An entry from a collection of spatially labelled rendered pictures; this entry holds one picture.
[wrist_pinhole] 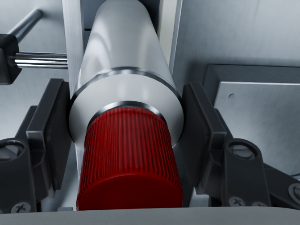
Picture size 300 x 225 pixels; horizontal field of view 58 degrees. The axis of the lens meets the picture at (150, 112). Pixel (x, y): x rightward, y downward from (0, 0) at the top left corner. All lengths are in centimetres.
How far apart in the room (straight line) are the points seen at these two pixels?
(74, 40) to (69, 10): 2
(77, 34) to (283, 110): 27
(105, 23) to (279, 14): 25
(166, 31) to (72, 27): 9
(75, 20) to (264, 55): 26
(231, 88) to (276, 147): 13
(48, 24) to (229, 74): 22
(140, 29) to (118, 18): 2
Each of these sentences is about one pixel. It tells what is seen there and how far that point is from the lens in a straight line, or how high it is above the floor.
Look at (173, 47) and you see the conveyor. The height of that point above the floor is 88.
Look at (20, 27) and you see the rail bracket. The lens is 28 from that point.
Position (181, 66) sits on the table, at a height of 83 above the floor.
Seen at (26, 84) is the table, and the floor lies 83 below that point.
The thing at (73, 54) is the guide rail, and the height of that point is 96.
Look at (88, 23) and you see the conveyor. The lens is 28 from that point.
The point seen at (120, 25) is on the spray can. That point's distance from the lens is 17.
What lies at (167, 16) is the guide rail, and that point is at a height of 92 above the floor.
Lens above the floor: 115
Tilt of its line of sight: 56 degrees down
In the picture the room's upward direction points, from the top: 170 degrees clockwise
